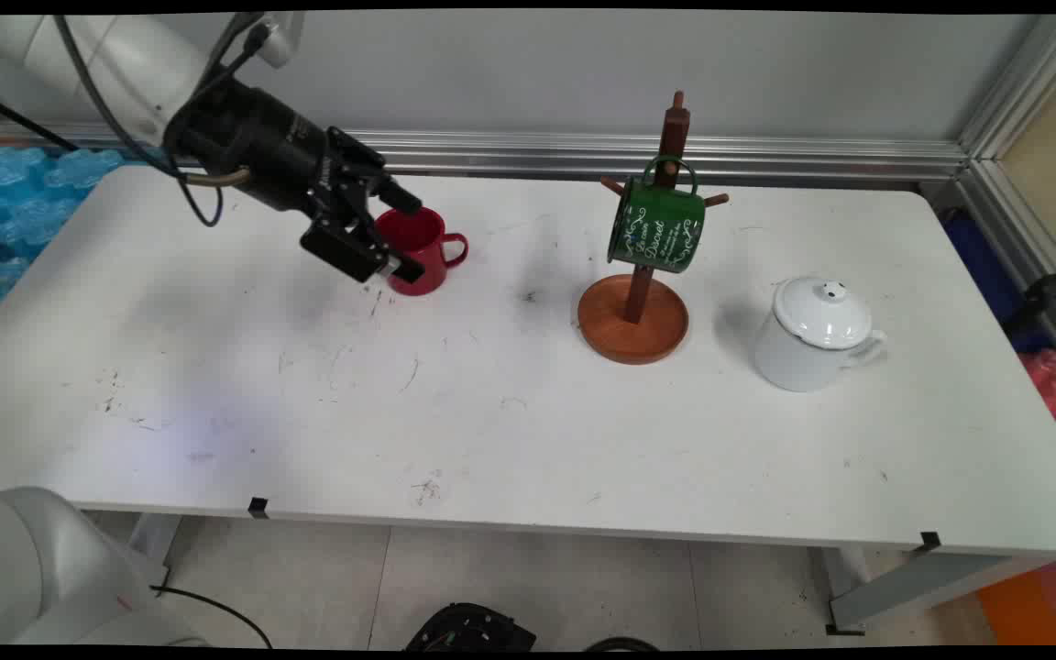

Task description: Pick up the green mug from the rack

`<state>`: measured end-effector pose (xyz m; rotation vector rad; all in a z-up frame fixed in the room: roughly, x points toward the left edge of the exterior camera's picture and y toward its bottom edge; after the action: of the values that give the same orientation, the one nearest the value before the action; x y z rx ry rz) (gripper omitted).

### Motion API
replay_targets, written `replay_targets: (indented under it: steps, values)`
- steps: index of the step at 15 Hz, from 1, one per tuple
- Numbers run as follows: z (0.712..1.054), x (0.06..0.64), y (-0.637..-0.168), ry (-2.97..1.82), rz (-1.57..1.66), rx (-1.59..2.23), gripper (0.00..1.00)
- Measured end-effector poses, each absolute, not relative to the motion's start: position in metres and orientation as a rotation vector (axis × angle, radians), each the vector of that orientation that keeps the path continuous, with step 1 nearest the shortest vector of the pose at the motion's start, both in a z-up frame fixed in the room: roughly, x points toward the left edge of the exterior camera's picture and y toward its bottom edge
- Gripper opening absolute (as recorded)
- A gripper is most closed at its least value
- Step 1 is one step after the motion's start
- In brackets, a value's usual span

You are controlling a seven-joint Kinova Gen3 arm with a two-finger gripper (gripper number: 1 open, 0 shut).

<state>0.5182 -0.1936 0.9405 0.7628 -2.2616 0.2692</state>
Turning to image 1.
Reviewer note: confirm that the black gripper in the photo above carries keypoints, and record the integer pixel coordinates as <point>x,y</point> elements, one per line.
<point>258,147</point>

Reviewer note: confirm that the green enamel mug white lettering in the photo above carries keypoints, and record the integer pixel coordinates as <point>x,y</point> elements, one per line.
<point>656,229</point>

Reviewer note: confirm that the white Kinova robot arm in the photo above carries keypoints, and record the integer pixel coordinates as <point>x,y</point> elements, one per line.
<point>79,64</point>

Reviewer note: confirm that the red enamel mug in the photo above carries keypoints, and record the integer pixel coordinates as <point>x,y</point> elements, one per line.
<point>427,261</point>

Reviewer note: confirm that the brown wooden mug tree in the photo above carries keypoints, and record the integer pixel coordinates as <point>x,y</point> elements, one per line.
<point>633,330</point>

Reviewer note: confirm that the black tape piece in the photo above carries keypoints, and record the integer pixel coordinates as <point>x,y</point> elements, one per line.
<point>929,541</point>
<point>258,507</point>

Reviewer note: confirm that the blue bubble wrap sheet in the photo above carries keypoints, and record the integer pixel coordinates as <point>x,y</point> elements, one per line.
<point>24,202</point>

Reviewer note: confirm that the black device on floor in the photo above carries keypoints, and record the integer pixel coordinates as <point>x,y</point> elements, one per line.
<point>468,628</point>

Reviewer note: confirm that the white enamel pot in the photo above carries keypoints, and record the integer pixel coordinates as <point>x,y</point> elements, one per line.
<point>794,367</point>

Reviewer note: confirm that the white enamel pot lid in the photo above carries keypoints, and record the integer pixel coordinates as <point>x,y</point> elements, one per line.
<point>821,312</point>

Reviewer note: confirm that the blue container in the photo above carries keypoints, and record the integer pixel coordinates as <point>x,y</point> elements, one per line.
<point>982,266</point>

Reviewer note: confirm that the grey slanted table leg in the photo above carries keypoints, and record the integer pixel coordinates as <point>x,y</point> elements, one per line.
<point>931,582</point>

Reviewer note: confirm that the red plastic bag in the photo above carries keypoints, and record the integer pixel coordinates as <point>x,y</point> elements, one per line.
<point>1055,390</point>

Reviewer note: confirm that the orange box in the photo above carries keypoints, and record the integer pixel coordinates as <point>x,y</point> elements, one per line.
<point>1028,610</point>

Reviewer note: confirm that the long aluminium frame rail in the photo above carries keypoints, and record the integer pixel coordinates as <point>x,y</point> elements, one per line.
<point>812,160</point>

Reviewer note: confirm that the aluminium frame corner post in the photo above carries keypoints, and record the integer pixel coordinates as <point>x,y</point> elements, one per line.
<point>1023,101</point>

